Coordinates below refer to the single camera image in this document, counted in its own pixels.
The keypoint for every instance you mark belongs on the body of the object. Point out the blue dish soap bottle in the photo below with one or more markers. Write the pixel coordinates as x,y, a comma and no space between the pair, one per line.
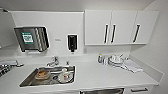
100,59

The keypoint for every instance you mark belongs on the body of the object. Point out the white cup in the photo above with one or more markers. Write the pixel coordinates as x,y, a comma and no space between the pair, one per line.
65,76

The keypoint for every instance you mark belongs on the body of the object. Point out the dish with orange food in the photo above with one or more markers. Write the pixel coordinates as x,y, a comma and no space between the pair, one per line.
42,75

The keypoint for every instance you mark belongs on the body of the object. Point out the narrow white drawer unit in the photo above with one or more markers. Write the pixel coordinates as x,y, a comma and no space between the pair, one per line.
140,90

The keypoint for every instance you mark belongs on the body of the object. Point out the chrome faucet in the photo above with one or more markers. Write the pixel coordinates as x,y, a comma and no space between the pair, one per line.
53,61

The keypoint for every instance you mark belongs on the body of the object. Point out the steel paper towel dispenser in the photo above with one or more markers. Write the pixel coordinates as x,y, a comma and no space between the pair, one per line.
31,39

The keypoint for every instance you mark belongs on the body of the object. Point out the small chrome sink fixture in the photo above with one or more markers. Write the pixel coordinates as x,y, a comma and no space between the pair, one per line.
67,63

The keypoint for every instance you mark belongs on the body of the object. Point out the black wall soap dispenser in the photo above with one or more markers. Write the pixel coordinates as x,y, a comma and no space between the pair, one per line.
71,42

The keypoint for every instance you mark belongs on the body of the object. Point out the stainless steel sink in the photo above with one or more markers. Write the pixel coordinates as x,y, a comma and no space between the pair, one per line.
30,81

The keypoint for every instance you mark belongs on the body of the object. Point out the small wall label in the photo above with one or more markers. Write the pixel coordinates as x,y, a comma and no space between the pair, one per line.
57,40

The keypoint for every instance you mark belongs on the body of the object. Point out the small white bottle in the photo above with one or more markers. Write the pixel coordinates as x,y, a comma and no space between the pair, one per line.
105,60

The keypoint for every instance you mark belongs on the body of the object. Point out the white wall outlet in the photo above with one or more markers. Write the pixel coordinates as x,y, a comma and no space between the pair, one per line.
84,50

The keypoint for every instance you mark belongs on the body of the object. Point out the white wall cabinet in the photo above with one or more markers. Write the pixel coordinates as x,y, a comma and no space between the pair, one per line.
5,30
120,26

